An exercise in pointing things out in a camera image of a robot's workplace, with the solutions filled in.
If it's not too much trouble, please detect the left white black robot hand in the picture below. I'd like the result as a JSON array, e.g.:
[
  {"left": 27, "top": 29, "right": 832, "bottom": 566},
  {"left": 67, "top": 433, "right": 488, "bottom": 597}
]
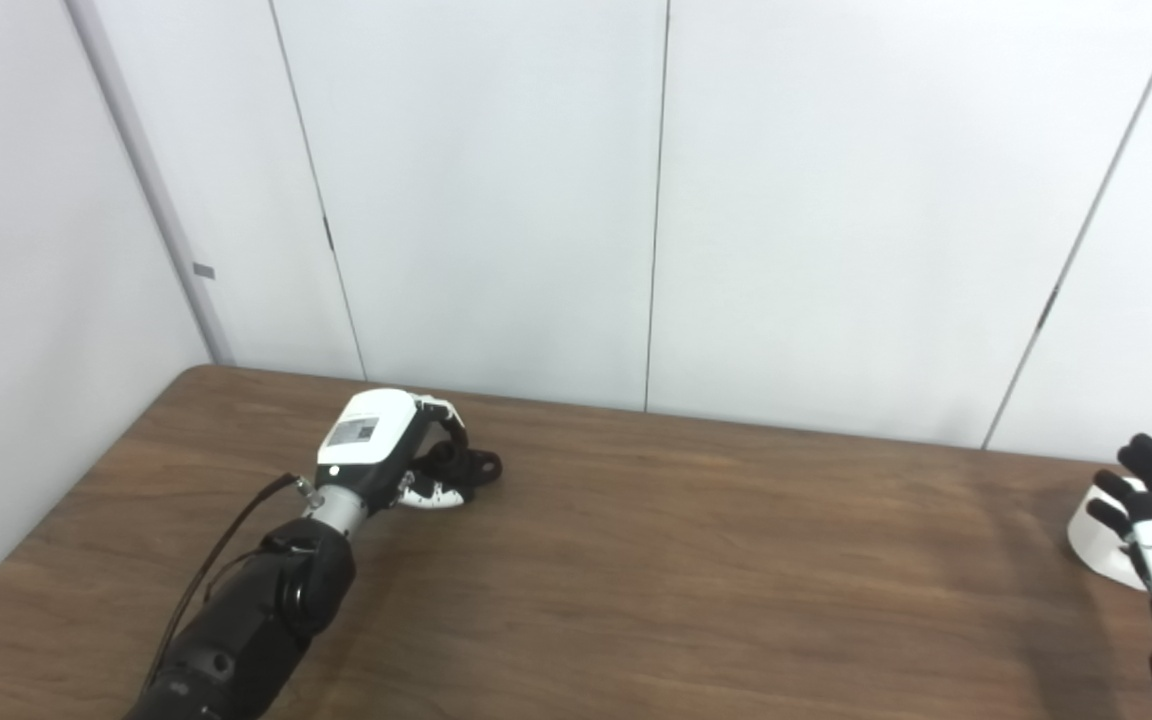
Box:
[{"left": 316, "top": 388, "right": 472, "bottom": 513}]

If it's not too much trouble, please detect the round white piece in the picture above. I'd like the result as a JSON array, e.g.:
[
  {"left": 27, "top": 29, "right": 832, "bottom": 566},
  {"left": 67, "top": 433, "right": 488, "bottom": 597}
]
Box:
[{"left": 1066, "top": 478, "right": 1152, "bottom": 591}]

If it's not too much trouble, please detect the black holder with flange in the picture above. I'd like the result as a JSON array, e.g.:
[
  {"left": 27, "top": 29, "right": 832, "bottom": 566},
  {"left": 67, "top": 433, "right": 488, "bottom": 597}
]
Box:
[{"left": 416, "top": 440, "right": 504, "bottom": 491}]

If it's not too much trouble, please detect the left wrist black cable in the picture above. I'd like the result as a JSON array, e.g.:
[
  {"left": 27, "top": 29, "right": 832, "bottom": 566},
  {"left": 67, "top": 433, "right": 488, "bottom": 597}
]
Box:
[{"left": 141, "top": 472, "right": 327, "bottom": 691}]

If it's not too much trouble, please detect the grey wall corner strip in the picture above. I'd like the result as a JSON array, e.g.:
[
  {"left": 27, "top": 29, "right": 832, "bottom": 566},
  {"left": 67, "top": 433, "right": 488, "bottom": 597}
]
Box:
[{"left": 64, "top": 0, "right": 235, "bottom": 366}]

